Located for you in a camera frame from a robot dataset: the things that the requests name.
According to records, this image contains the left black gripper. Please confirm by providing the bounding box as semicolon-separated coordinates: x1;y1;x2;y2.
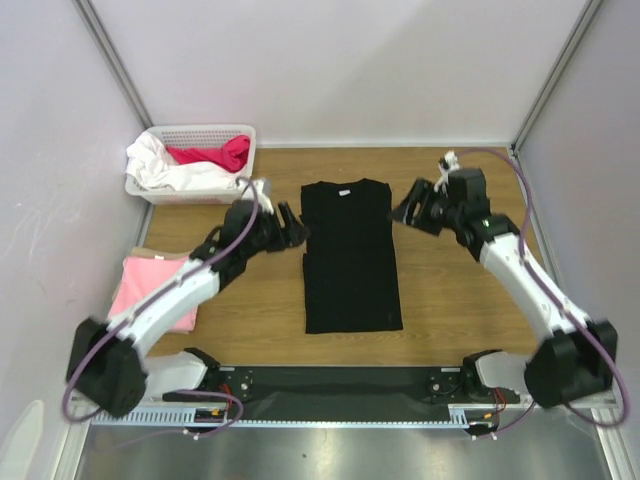
242;202;309;258

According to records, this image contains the black t-shirt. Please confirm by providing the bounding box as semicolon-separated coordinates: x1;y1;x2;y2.
300;178;403;334

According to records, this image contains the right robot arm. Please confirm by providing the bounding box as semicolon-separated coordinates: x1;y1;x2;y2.
391;168;617;408

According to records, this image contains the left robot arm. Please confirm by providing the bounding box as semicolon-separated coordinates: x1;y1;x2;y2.
64;200;309;418

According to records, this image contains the magenta t-shirt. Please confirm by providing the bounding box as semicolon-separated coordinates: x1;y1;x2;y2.
165;135;251;173

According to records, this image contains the white plastic laundry basket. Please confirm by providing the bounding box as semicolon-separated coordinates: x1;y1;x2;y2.
125;124;257;205

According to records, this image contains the folded beige t-shirt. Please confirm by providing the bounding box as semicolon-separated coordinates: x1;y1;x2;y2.
129;247;189;260

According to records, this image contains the folded pink t-shirt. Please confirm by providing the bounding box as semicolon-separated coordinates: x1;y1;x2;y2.
108;255;187;318

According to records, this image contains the white t-shirt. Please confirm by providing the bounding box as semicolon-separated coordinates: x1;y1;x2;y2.
126;132;237;191

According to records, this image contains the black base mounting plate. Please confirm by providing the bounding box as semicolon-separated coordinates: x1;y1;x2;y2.
164;364;521;425

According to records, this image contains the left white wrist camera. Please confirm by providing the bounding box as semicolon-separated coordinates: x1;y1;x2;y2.
241;178;274;214

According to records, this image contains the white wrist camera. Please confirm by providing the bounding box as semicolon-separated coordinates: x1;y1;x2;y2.
241;178;274;214
434;150;460;191

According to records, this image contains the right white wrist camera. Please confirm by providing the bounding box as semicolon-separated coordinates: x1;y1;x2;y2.
434;150;460;191

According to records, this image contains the aluminium frame rail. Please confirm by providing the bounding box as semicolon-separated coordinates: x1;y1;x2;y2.
69;364;619;412

